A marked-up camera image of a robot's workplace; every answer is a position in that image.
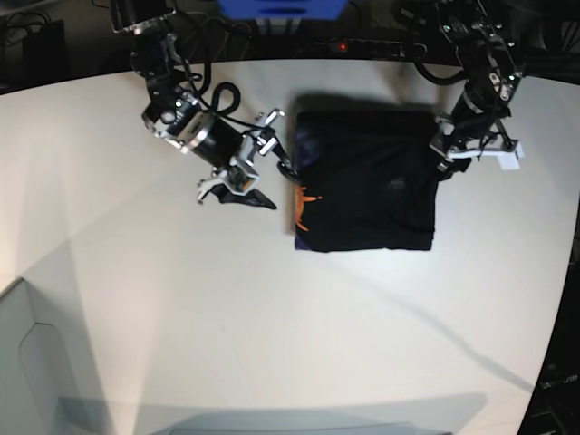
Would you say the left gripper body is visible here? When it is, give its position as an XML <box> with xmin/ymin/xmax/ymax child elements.
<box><xmin>430</xmin><ymin>113</ymin><xmax>520</xmax><ymax>166</ymax></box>

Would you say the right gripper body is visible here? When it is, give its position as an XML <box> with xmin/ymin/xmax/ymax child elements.
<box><xmin>181</xmin><ymin>109</ymin><xmax>285</xmax><ymax>204</ymax></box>

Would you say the black T-shirt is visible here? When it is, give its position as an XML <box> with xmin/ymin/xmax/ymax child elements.
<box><xmin>292</xmin><ymin>92</ymin><xmax>440</xmax><ymax>253</ymax></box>

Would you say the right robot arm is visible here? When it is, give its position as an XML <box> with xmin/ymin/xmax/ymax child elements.
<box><xmin>110</xmin><ymin>1</ymin><xmax>298</xmax><ymax>210</ymax></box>

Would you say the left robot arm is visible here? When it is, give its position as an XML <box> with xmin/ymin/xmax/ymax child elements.
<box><xmin>406</xmin><ymin>1</ymin><xmax>524</xmax><ymax>180</ymax></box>

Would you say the blue plastic box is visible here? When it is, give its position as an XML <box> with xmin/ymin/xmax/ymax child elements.
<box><xmin>217</xmin><ymin>0</ymin><xmax>348</xmax><ymax>20</ymax></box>

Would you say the black power strip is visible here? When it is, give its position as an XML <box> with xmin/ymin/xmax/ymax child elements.
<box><xmin>315</xmin><ymin>39</ymin><xmax>408</xmax><ymax>60</ymax></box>

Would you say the black box on floor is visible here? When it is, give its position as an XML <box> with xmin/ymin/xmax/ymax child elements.
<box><xmin>1</xmin><ymin>20</ymin><xmax>72</xmax><ymax>91</ymax></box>

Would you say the white bin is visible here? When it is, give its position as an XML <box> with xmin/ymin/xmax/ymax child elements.
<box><xmin>1</xmin><ymin>278</ymin><xmax>94</xmax><ymax>434</ymax></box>

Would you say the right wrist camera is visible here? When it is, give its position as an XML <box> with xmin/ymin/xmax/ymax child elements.
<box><xmin>225</xmin><ymin>166</ymin><xmax>259</xmax><ymax>196</ymax></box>

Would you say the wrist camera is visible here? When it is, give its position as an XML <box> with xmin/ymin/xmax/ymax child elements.
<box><xmin>497</xmin><ymin>143</ymin><xmax>525</xmax><ymax>171</ymax></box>
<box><xmin>225</xmin><ymin>166</ymin><xmax>259</xmax><ymax>196</ymax></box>

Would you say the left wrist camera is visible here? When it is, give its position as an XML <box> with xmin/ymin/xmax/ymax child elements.
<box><xmin>497</xmin><ymin>143</ymin><xmax>525</xmax><ymax>171</ymax></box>

